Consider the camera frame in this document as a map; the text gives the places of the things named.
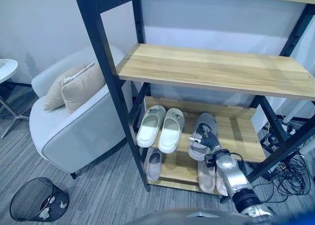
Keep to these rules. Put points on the crumpled white paper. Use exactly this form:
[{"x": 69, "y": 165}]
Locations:
[
  {"x": 63, "y": 204},
  {"x": 44, "y": 212},
  {"x": 52, "y": 199}
]

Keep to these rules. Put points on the white rubber slipper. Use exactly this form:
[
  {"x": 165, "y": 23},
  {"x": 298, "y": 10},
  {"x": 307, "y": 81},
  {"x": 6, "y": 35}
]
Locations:
[
  {"x": 150, "y": 127},
  {"x": 171, "y": 134}
]

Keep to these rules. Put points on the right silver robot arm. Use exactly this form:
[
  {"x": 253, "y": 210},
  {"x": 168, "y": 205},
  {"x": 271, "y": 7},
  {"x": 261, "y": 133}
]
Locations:
[{"x": 230, "y": 172}]

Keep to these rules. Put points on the beige pillow with white trim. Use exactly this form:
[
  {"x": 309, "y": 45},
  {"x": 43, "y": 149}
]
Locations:
[{"x": 55, "y": 93}]

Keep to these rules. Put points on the black metal rack frame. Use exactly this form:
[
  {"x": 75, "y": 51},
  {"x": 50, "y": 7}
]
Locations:
[{"x": 98, "y": 38}]

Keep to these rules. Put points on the light grey armchair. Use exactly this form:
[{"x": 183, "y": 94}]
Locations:
[{"x": 73, "y": 138}]

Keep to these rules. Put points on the round white side table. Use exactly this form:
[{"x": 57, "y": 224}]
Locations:
[{"x": 7, "y": 68}]

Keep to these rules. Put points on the white desk leg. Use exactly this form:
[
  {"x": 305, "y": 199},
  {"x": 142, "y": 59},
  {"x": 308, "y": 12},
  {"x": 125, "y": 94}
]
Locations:
[
  {"x": 295, "y": 109},
  {"x": 307, "y": 145}
]

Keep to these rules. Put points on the grey fuzzy slipper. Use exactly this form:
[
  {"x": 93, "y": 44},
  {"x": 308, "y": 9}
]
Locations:
[
  {"x": 153, "y": 166},
  {"x": 207, "y": 119}
]

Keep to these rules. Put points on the black mesh wastebasket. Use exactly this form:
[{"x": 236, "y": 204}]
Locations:
[{"x": 29, "y": 200}]

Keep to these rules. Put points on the small low wooden shelf board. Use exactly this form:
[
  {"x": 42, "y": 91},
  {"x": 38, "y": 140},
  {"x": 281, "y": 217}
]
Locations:
[{"x": 180, "y": 168}]

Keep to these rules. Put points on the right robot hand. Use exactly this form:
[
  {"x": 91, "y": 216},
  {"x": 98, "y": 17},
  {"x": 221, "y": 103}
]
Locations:
[{"x": 211, "y": 140}]

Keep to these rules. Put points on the plain beige pillow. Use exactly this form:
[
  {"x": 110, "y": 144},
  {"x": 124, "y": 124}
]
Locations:
[{"x": 82, "y": 89}]

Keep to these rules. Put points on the wide wooden shelf board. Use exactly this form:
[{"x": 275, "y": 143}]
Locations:
[{"x": 209, "y": 67}]

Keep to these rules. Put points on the wooden shelf with back lip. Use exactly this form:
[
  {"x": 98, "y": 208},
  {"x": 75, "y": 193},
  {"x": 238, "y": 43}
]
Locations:
[{"x": 236, "y": 134}]

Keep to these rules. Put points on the white power strip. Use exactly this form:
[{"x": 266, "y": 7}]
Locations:
[{"x": 288, "y": 128}]

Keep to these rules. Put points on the beige slipper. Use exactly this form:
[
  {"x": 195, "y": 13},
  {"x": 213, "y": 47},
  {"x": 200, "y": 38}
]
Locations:
[
  {"x": 206, "y": 178},
  {"x": 220, "y": 184}
]

